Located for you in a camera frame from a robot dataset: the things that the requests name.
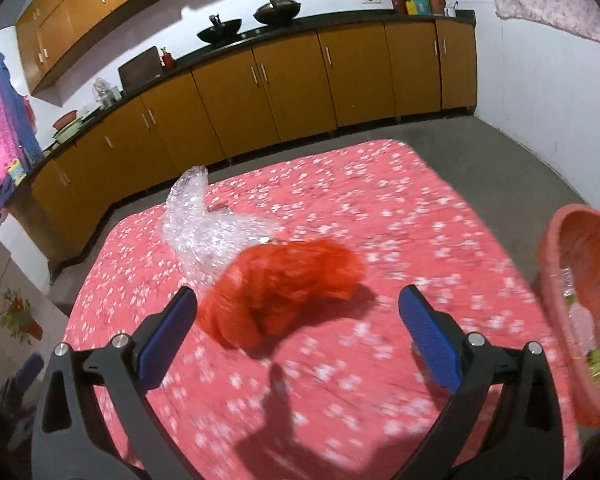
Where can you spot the green box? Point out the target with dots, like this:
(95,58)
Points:
(420,0)

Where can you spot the red floral bedspread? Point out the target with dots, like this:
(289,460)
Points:
(380,210)

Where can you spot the yellow wall cabinets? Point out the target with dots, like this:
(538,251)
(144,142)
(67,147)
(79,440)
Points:
(80,5)

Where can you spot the red bottle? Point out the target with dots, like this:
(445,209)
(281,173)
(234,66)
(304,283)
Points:
(168,60)

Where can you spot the clear bubble wrap sheet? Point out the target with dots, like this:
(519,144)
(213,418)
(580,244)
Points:
(195,230)

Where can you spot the pink basin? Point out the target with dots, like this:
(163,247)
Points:
(65,121)

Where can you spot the clear glass jar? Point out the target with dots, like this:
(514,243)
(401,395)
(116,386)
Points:
(104,92)

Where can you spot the green basin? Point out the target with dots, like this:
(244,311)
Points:
(67,134)

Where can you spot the hanging blue cloth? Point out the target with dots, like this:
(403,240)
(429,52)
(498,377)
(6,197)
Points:
(27,130)

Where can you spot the brown cutting board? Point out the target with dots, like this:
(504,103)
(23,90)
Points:
(140,70)

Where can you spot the black wok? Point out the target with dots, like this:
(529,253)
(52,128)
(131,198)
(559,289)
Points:
(277,12)
(219,30)

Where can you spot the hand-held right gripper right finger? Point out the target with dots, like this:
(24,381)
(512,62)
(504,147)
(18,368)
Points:
(430,340)

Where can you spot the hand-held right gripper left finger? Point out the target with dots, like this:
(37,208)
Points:
(167,335)

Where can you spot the clear plastic bag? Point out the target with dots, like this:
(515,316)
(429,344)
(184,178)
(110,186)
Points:
(577,315)

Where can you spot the black kitchen countertop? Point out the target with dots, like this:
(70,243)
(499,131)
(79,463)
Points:
(355,21)

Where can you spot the colourful small box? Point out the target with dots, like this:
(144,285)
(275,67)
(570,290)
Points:
(16,170)

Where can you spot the pink plastic basket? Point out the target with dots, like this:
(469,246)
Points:
(555,280)

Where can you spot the row of yellow base cabinets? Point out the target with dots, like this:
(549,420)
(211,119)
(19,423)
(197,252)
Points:
(290,90)

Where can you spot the large orange plastic bag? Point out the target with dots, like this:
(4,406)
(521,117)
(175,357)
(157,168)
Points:
(280,290)

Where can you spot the white cabinet with flower sticker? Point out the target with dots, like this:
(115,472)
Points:
(10,270)

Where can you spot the blue plastic object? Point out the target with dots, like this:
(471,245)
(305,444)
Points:
(27,372)

